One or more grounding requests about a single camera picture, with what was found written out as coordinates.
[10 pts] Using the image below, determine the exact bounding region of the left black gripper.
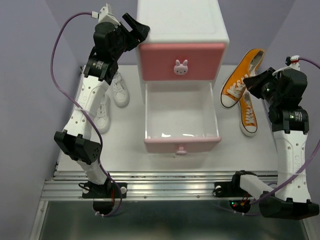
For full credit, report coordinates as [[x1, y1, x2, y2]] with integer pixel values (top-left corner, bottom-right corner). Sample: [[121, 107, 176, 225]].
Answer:
[[111, 14, 150, 60]]

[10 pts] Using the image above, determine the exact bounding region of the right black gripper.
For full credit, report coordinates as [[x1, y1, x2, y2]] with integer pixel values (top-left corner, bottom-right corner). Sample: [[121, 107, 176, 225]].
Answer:
[[242, 66, 283, 107]]

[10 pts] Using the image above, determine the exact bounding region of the orange sneaker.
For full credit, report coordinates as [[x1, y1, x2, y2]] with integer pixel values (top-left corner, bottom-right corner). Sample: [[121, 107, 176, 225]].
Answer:
[[238, 91, 258, 137], [219, 48, 266, 109]]

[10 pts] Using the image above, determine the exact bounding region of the dark pink drawer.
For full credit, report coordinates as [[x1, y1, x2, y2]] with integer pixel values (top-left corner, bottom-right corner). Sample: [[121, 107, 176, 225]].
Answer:
[[138, 43, 226, 81]]

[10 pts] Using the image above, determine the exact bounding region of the light pink drawer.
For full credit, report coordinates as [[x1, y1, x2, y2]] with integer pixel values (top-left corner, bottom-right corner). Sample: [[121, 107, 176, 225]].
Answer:
[[144, 80, 221, 154]]

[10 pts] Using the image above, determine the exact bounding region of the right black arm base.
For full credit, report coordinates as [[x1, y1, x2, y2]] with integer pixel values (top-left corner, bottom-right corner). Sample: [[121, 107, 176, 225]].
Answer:
[[212, 181, 252, 198]]

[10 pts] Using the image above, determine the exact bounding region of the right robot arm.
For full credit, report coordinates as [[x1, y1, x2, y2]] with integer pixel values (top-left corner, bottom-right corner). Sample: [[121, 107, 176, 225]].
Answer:
[[230, 67, 320, 220]]

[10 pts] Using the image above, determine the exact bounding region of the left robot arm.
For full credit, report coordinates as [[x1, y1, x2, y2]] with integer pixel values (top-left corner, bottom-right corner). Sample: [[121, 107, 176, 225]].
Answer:
[[54, 12, 150, 197]]

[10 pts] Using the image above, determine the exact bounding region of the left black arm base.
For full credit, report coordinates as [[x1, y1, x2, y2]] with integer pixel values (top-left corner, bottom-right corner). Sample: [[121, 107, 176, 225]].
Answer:
[[78, 180, 121, 199]]

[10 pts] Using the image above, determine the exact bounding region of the white shoe cabinet body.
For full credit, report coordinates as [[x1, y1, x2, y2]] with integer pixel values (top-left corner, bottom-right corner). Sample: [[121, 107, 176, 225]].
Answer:
[[136, 0, 230, 82]]

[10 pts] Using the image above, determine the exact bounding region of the pink bunny upper knob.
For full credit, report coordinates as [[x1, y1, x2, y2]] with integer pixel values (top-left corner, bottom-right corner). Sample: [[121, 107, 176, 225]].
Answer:
[[173, 59, 189, 75]]

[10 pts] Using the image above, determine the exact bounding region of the pink bunny knob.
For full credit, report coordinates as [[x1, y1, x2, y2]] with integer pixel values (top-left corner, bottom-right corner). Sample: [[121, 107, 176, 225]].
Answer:
[[173, 59, 189, 75], [175, 145, 187, 156]]

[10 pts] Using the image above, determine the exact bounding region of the white sneaker rear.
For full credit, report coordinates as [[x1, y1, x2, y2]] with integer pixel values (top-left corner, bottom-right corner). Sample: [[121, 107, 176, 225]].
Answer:
[[111, 71, 130, 108]]

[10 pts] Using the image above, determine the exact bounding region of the white sneaker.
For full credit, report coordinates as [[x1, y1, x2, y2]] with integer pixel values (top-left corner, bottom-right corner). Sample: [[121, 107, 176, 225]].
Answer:
[[111, 71, 130, 108], [94, 94, 111, 134]]

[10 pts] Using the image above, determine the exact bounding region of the white sneaker front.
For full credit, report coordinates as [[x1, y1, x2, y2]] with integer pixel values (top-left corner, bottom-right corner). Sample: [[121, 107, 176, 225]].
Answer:
[[94, 94, 111, 134]]

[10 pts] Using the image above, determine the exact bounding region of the pink bunny lower knob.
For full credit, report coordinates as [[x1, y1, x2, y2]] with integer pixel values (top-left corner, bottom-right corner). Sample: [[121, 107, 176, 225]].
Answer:
[[175, 145, 187, 156]]

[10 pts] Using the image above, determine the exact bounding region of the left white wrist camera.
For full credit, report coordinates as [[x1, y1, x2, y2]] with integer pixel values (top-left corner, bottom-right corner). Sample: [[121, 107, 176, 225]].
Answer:
[[91, 3, 120, 27]]

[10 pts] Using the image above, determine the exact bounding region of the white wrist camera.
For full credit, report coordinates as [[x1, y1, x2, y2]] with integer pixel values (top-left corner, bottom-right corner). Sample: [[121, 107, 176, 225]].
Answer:
[[272, 55, 301, 76], [91, 3, 120, 27]]

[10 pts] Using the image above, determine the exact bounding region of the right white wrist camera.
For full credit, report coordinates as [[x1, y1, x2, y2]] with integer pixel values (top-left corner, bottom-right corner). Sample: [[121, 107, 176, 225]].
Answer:
[[272, 55, 301, 76]]

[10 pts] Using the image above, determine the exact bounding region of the aluminium mounting rail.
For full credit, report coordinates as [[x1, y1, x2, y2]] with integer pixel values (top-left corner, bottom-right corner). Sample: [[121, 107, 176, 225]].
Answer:
[[40, 170, 234, 201]]

